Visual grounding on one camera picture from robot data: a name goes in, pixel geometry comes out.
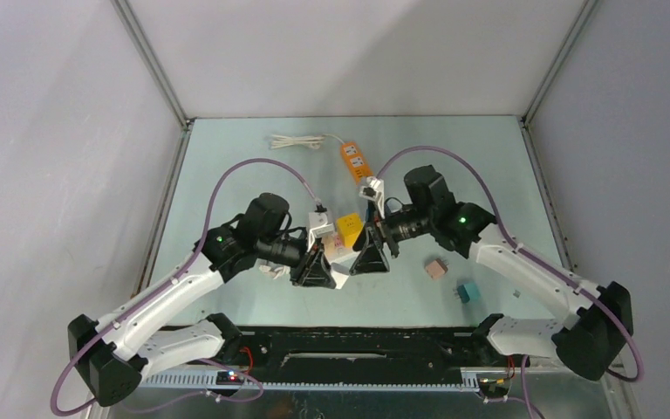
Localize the yellow cube socket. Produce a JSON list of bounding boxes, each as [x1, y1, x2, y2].
[[335, 213, 363, 248]]

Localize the grey cable duct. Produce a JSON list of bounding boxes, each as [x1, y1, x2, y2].
[[155, 369, 481, 395]]

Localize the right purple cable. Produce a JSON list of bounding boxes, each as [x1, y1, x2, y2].
[[373, 145, 646, 419]]

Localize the orange power strip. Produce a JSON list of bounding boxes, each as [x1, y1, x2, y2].
[[340, 141, 373, 185]]

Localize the beige cube socket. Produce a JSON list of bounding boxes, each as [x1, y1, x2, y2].
[[323, 233, 339, 253]]

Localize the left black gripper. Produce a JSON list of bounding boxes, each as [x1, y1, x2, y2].
[[256, 230, 336, 288]]

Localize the pink plug adapter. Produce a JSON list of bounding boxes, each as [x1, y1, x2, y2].
[[424, 258, 448, 280]]

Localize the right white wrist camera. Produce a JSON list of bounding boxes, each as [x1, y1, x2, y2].
[[359, 176, 385, 218]]

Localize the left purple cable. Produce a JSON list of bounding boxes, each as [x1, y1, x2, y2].
[[50, 158, 327, 417]]

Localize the purple cable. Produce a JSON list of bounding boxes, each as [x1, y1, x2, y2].
[[373, 145, 646, 419], [50, 158, 327, 417]]

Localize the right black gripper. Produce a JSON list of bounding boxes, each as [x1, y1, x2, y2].
[[350, 199, 434, 276]]

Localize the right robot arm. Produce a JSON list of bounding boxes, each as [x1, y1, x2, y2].
[[350, 165, 633, 381]]

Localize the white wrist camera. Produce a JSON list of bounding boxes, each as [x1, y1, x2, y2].
[[307, 211, 335, 249], [359, 176, 385, 218]]

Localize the teal plug adapter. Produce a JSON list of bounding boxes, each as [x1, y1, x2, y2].
[[455, 282, 481, 304]]

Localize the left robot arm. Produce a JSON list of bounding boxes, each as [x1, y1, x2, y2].
[[67, 193, 338, 407]]

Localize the white multicolour power strip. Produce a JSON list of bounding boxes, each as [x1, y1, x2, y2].
[[325, 236, 359, 290]]

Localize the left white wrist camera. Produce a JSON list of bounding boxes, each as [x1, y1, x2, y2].
[[307, 211, 335, 249]]

